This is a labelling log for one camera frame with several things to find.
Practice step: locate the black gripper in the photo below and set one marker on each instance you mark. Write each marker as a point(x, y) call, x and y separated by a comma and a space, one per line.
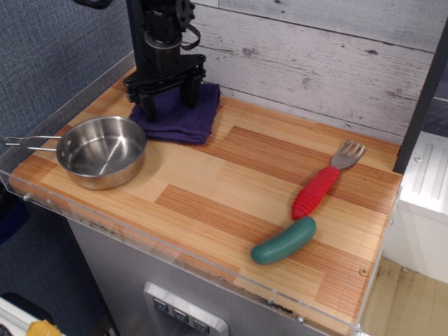
point(167, 68)

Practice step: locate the purple cloth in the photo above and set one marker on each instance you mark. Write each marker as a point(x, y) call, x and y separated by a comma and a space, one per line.
point(178, 123)

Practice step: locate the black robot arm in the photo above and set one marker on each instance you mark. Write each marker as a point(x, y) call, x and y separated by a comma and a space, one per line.
point(160, 31)

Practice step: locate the silver metal pot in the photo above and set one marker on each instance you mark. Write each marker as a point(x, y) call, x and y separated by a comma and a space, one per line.
point(98, 154)

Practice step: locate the yellow cloth piece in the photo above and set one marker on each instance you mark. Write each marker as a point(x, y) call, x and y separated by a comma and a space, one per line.
point(43, 328)

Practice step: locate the green toy cucumber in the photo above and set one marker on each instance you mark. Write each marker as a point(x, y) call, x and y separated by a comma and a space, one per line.
point(286, 243)

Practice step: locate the silver toy fridge cabinet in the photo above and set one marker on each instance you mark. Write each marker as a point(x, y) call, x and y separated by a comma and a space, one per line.
point(121, 271)

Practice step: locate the grey dispenser panel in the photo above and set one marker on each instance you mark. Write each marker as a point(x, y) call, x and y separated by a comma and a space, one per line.
point(183, 310)

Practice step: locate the clear acrylic edge guard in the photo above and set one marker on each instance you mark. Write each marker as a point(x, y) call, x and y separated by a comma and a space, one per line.
point(207, 206)

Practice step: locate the white side cabinet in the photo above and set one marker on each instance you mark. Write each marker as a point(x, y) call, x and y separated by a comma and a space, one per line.
point(417, 236)

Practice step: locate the red handled fork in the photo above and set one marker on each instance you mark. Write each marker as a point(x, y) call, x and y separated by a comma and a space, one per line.
point(308, 199)

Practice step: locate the dark grey right post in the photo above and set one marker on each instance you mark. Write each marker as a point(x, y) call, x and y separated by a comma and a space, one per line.
point(423, 104)

